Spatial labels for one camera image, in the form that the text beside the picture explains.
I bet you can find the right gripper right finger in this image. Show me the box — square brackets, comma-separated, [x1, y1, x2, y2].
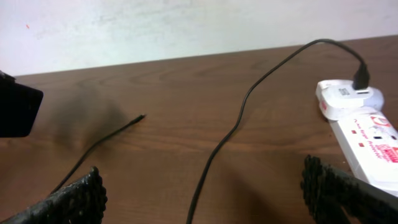
[300, 155, 397, 224]

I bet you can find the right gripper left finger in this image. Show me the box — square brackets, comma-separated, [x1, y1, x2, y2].
[2, 167, 108, 224]

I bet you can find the blue Samsung Galaxy smartphone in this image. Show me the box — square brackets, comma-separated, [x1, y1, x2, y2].
[1, 71, 44, 138]

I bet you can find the black USB charging cable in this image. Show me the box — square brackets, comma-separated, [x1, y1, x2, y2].
[49, 38, 371, 224]

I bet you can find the white charger adapter plug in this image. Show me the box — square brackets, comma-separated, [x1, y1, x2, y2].
[315, 80, 384, 121]

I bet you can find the white power strip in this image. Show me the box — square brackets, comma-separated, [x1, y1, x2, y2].
[327, 109, 397, 196]

